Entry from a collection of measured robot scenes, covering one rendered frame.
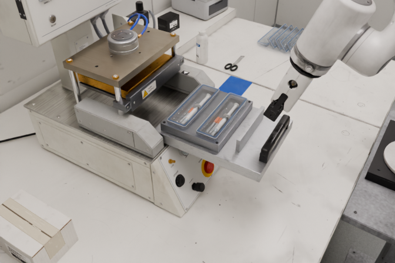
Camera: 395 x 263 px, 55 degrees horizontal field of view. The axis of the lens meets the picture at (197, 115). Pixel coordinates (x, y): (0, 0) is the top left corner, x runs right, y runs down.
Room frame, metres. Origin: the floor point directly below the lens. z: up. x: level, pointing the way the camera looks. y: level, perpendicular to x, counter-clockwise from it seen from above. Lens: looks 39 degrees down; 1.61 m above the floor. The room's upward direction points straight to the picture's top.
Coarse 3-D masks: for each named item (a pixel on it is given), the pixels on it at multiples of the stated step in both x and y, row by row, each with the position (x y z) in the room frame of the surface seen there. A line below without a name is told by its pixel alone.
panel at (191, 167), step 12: (168, 156) 0.70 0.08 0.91; (180, 156) 0.72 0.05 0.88; (192, 156) 0.75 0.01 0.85; (168, 168) 0.67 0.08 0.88; (180, 168) 0.70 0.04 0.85; (192, 168) 0.73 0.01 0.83; (216, 168) 0.79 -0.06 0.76; (192, 180) 0.70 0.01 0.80; (204, 180) 0.73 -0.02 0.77; (180, 192) 0.66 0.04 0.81; (192, 192) 0.68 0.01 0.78
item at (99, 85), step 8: (160, 56) 0.94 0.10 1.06; (168, 56) 0.94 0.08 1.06; (152, 64) 0.90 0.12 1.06; (160, 64) 0.90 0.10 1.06; (144, 72) 0.86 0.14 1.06; (152, 72) 0.86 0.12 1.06; (80, 80) 0.85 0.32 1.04; (88, 80) 0.84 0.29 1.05; (96, 80) 0.82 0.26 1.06; (136, 80) 0.82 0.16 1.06; (144, 80) 0.83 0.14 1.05; (88, 88) 0.84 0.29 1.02; (96, 88) 0.83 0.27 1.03; (104, 88) 0.81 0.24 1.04; (112, 88) 0.79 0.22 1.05; (120, 88) 0.78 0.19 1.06; (128, 88) 0.78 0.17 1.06; (112, 96) 0.80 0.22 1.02
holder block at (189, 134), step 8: (216, 96) 0.84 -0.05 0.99; (224, 96) 0.84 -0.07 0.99; (208, 104) 0.80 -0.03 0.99; (216, 104) 0.80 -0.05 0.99; (248, 104) 0.80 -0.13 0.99; (208, 112) 0.77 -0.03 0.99; (240, 112) 0.77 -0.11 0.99; (248, 112) 0.79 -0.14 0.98; (200, 120) 0.73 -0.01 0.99; (240, 120) 0.75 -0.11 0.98; (168, 128) 0.71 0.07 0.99; (176, 128) 0.70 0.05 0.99; (192, 128) 0.70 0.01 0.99; (232, 128) 0.71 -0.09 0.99; (176, 136) 0.70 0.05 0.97; (184, 136) 0.69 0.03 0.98; (192, 136) 0.68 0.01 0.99; (200, 136) 0.67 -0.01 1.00; (224, 136) 0.67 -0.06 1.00; (200, 144) 0.67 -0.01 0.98; (208, 144) 0.66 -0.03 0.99; (216, 144) 0.65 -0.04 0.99; (224, 144) 0.67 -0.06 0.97; (216, 152) 0.64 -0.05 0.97
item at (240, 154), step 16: (256, 112) 0.75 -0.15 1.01; (160, 128) 0.73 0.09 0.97; (240, 128) 0.73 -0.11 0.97; (256, 128) 0.73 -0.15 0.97; (272, 128) 0.73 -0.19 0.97; (288, 128) 0.73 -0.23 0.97; (176, 144) 0.69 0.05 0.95; (192, 144) 0.67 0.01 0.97; (240, 144) 0.65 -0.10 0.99; (256, 144) 0.67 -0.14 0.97; (208, 160) 0.64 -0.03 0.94; (224, 160) 0.62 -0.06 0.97; (240, 160) 0.62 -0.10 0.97; (256, 160) 0.62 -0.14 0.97; (256, 176) 0.58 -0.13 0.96
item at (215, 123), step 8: (232, 96) 0.82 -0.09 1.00; (240, 96) 0.82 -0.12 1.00; (224, 104) 0.79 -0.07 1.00; (232, 104) 0.79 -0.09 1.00; (240, 104) 0.79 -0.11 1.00; (216, 112) 0.76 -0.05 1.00; (224, 112) 0.76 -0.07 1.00; (232, 112) 0.76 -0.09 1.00; (208, 120) 0.72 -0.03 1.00; (216, 120) 0.72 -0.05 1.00; (224, 120) 0.72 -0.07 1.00; (200, 128) 0.69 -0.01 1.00; (208, 128) 0.69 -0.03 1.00; (216, 128) 0.69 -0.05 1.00; (216, 136) 0.66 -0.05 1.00
